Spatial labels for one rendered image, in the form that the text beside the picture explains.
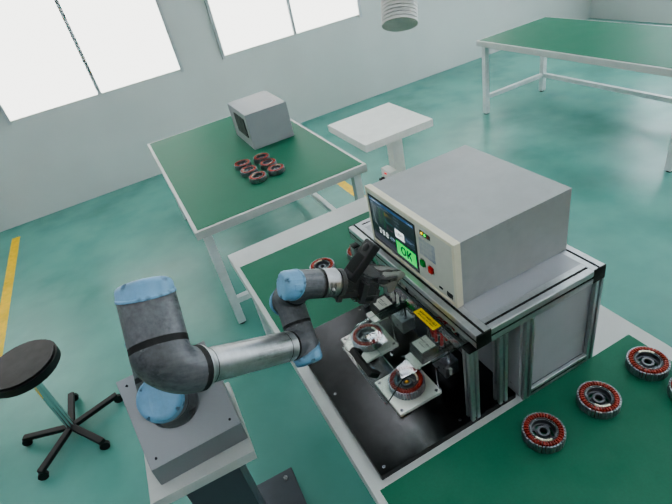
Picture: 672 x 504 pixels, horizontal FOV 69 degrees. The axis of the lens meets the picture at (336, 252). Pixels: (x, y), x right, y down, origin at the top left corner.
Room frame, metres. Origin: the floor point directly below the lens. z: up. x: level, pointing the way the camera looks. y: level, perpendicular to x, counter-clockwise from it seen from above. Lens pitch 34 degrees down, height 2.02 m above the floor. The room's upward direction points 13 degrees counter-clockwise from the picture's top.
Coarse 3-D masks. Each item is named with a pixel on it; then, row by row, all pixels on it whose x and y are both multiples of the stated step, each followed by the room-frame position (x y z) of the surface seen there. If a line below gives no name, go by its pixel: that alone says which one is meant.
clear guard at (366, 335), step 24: (384, 312) 1.05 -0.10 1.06; (408, 312) 1.02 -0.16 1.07; (432, 312) 1.00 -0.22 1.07; (360, 336) 0.98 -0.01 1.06; (384, 336) 0.95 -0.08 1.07; (408, 336) 0.93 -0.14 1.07; (432, 336) 0.91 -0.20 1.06; (456, 336) 0.89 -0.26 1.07; (384, 360) 0.87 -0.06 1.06; (408, 360) 0.85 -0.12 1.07; (432, 360) 0.83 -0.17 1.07; (384, 384) 0.82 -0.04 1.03
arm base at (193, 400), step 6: (192, 396) 1.00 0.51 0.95; (198, 396) 1.04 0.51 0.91; (192, 402) 0.99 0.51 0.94; (198, 402) 1.03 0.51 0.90; (186, 408) 0.95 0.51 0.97; (192, 408) 0.99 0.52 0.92; (186, 414) 0.96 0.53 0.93; (192, 414) 0.98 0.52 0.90; (174, 420) 0.93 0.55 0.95; (180, 420) 0.95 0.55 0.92; (186, 420) 0.97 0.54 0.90; (162, 426) 0.96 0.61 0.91; (168, 426) 0.95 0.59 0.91; (174, 426) 0.96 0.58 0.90
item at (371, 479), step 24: (336, 216) 2.19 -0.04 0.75; (264, 240) 2.12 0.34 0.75; (288, 240) 2.07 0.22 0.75; (240, 264) 1.96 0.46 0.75; (264, 312) 1.56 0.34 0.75; (600, 312) 1.14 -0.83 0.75; (600, 336) 1.04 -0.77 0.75; (624, 336) 1.02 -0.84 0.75; (648, 336) 1.00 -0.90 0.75; (312, 384) 1.13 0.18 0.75; (504, 408) 0.87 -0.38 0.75; (336, 432) 0.92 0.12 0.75; (360, 456) 0.83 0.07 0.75; (432, 456) 0.77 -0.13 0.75; (384, 480) 0.74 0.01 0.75
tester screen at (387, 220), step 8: (376, 208) 1.30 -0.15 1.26; (384, 208) 1.25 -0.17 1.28; (376, 216) 1.31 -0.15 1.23; (384, 216) 1.26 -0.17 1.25; (392, 216) 1.21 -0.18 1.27; (376, 224) 1.32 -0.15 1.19; (384, 224) 1.26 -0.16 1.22; (392, 224) 1.22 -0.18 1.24; (400, 224) 1.17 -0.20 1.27; (408, 224) 1.13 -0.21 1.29; (392, 232) 1.22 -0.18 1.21; (408, 232) 1.13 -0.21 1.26; (392, 240) 1.23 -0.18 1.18; (400, 240) 1.18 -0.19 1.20; (392, 248) 1.24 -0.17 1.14; (408, 248) 1.14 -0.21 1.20
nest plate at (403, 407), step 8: (424, 376) 1.02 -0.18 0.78; (432, 384) 0.99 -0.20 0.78; (424, 392) 0.96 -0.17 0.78; (432, 392) 0.96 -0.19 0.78; (440, 392) 0.95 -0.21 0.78; (392, 400) 0.96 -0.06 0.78; (400, 400) 0.96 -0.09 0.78; (408, 400) 0.95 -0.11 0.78; (416, 400) 0.94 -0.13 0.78; (424, 400) 0.94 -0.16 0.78; (400, 408) 0.93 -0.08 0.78; (408, 408) 0.92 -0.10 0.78; (400, 416) 0.91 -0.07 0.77
